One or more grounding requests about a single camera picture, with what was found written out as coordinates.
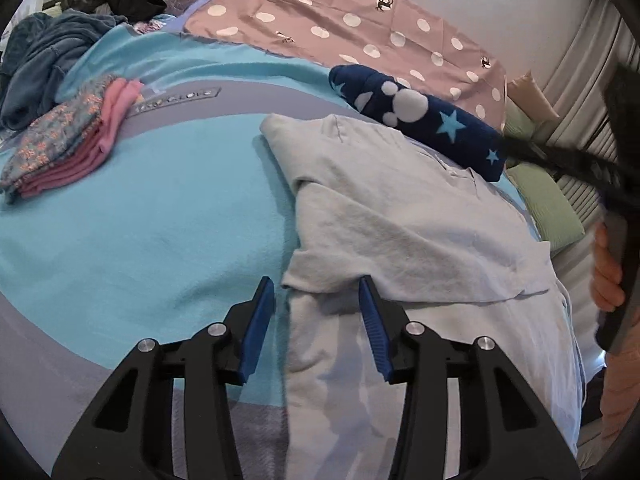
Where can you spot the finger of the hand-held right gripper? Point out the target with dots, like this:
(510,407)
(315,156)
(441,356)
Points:
(555,157)

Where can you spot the folded floral garment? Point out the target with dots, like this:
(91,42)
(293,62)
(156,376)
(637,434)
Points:
(55,135)

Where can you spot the person's right hand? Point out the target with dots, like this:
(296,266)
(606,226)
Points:
(606,270)

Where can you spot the beige curtain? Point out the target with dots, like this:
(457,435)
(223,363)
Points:
(585,75)

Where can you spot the teal blue crumpled garment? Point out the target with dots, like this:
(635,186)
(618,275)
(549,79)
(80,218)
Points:
(40,55)

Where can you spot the pink polka dot sheet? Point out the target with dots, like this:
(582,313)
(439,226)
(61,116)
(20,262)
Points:
(340,15)

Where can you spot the turquoise and grey blanket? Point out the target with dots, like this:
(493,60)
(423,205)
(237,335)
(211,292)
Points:
(175,220)

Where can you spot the person's right forearm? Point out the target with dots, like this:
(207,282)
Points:
(622,395)

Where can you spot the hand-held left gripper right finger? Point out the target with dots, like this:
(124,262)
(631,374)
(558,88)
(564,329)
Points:
(374,320)

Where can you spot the light grey garment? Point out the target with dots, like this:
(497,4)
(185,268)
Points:
(400,220)

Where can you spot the navy star print fleece cloth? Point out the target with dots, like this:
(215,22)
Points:
(430,110)

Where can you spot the beige pillow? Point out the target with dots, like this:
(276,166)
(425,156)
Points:
(530,92)

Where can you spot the folded pink garment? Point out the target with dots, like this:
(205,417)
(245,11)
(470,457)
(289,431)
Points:
(100,140)

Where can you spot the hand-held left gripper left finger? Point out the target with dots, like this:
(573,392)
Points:
(257,320)

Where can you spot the pale green pillow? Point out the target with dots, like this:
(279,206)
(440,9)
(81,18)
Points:
(520,122)

